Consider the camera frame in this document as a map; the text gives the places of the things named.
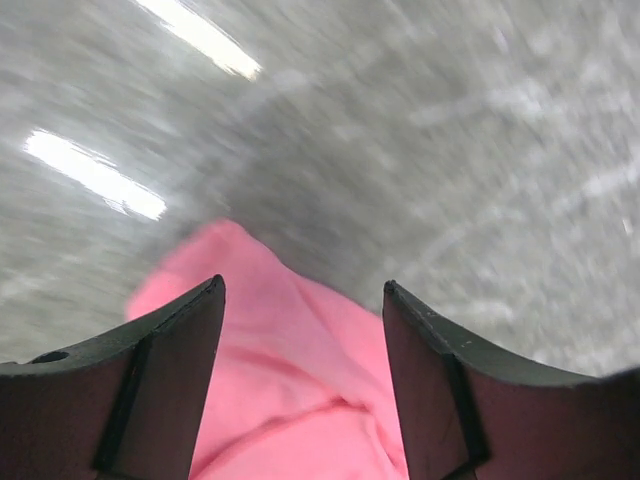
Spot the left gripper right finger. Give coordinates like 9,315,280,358
383,281,639,479

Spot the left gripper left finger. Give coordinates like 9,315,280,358
1,276,225,479

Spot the pink t shirt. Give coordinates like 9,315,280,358
127,220,408,479

